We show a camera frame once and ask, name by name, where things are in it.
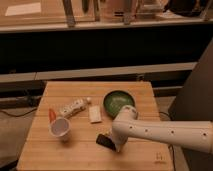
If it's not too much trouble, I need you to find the white ceramic cup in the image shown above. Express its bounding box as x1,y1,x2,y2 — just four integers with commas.
49,117,70,142

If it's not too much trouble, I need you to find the black cable on floor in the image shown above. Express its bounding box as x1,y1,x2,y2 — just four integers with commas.
0,107,39,118

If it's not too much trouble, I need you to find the green bowl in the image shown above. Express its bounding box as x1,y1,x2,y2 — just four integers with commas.
103,90,135,118

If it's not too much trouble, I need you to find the orange marker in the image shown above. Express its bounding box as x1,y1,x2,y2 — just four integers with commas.
49,108,56,123

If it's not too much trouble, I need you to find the black eraser block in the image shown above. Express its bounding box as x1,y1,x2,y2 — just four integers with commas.
96,134,116,151

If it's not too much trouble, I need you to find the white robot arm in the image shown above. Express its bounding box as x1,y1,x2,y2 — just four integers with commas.
111,105,213,154

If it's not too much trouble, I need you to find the white paper sheet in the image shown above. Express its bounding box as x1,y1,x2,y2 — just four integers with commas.
5,2,41,16

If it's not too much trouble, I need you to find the white rectangular packet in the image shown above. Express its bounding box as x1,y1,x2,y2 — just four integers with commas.
89,106,102,123

